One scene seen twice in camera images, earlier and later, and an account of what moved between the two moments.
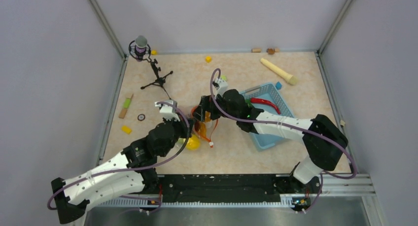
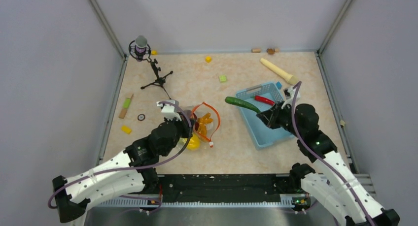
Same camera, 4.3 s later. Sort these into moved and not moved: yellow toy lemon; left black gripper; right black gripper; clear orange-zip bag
Moved: right black gripper
Not moved: left black gripper; clear orange-zip bag; yellow toy lemon
